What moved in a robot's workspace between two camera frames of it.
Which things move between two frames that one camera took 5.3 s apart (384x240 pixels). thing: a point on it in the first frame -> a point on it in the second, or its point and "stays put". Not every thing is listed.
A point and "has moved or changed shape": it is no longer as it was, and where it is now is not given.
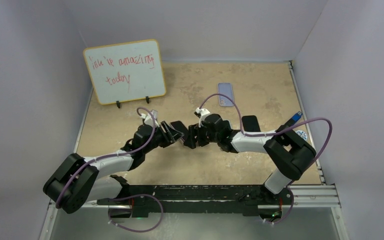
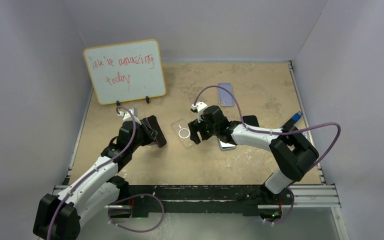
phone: [179, 127] has moved or changed shape
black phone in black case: [250, 124] stays put
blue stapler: [293, 120] stays put
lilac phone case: [225, 88] stays put
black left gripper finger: [172, 134] -> [152, 121]
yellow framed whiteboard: [125, 71] stays put
